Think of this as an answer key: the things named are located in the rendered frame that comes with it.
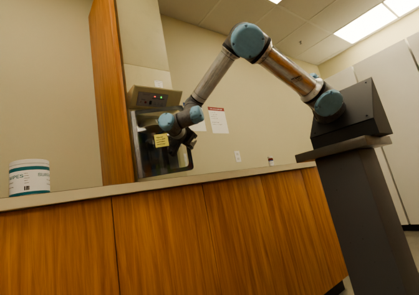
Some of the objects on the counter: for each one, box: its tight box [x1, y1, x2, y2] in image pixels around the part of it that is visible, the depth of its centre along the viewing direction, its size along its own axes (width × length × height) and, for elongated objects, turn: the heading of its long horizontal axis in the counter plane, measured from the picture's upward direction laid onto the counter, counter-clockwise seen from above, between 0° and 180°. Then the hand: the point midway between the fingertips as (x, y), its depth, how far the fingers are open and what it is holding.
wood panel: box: [89, 0, 135, 186], centre depth 158 cm, size 49×3×140 cm, turn 179°
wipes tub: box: [9, 159, 50, 197], centre depth 97 cm, size 13×13×15 cm
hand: (190, 148), depth 138 cm, fingers closed
